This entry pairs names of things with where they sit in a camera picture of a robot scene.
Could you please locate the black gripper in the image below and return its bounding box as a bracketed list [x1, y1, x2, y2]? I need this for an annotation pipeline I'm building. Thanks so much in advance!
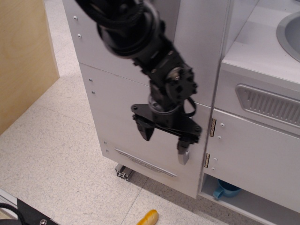
[131, 104, 202, 155]

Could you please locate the silver fridge door handle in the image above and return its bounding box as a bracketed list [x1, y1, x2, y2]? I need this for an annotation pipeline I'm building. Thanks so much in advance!
[178, 150, 189, 165]

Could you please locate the white fridge door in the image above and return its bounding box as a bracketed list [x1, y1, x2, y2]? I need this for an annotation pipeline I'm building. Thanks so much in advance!
[80, 64, 210, 198]

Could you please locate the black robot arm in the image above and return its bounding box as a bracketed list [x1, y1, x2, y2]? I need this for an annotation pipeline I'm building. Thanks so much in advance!
[78, 0, 202, 158]

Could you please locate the lower oven door hinge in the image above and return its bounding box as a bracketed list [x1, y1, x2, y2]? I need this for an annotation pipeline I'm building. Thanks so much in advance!
[204, 153, 210, 168]

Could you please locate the oven door hinge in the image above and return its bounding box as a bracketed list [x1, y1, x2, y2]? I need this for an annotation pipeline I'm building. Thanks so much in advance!
[210, 118, 216, 137]
[204, 153, 210, 168]

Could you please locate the aluminium extrusion foot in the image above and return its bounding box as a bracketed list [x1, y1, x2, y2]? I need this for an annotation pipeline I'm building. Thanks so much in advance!
[115, 164, 135, 181]

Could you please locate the upper oven door hinge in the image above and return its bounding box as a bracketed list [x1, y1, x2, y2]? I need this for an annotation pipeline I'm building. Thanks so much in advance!
[210, 118, 216, 137]

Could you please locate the yellow toy bread loaf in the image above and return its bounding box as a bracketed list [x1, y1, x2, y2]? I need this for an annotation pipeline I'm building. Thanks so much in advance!
[137, 210, 158, 225]

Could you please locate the blue plastic cup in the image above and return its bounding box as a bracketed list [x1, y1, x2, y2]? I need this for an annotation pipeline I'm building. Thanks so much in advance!
[213, 179, 241, 199]

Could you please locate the white oven door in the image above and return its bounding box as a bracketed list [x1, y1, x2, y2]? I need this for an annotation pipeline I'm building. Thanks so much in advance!
[204, 110, 300, 212]

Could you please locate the white toy kitchen cabinet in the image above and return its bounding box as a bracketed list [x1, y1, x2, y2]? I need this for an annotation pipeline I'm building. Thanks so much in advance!
[63, 0, 300, 225]

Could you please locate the grey oven vent panel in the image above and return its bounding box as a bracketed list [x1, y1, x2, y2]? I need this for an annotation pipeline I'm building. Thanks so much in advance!
[235, 84, 300, 127]

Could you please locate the wooden plywood panel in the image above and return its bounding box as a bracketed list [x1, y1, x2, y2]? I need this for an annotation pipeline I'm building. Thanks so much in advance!
[0, 0, 59, 133]

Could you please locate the grey sink basin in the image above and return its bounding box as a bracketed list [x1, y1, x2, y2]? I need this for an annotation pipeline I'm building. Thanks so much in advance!
[276, 12, 300, 62]

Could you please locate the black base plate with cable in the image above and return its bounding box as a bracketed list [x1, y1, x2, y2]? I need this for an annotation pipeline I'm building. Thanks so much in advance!
[0, 195, 58, 225]

